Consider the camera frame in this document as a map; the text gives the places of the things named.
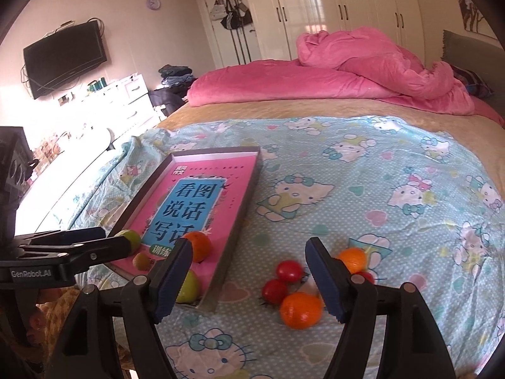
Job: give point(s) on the tree wall picture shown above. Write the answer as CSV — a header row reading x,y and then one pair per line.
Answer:
x,y
473,20

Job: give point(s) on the green apple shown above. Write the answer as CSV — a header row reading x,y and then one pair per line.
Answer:
x,y
190,289
133,237

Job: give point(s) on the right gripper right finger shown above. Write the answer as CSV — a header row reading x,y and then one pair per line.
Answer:
x,y
413,345

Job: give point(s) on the dark patterned pillow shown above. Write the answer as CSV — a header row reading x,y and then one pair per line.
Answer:
x,y
473,83

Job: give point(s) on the red cherry tomato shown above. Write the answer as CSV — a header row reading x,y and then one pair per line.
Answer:
x,y
274,291
367,275
289,271

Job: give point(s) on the hanging bags on door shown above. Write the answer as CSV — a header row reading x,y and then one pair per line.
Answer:
x,y
232,14

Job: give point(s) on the pile of dark clothes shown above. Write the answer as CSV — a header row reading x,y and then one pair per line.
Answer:
x,y
176,81

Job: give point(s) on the pink fluffy duvet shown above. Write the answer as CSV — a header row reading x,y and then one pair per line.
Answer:
x,y
359,64

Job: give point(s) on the pink book box tray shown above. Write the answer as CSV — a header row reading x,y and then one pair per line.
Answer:
x,y
207,190

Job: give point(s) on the white drawer cabinet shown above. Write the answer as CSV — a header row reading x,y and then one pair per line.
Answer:
x,y
122,108

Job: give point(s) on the small brown-green kiwi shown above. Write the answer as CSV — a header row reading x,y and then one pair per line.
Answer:
x,y
142,262

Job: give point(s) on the white wardrobe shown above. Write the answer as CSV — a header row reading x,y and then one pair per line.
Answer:
x,y
278,23

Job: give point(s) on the grey headboard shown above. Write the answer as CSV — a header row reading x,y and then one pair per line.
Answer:
x,y
484,59

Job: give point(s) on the orange tangerine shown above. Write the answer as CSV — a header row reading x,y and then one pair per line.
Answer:
x,y
354,259
201,245
301,310

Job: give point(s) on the hello kitty blue bedsheet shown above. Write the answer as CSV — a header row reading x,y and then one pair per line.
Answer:
x,y
422,206

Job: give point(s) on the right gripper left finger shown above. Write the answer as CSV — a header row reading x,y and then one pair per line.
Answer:
x,y
86,346

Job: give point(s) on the beige bed mattress cover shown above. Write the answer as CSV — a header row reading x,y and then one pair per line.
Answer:
x,y
482,136

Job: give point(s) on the black wall television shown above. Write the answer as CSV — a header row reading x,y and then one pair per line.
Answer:
x,y
56,60

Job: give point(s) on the purple wall clock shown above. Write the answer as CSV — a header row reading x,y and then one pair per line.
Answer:
x,y
153,4

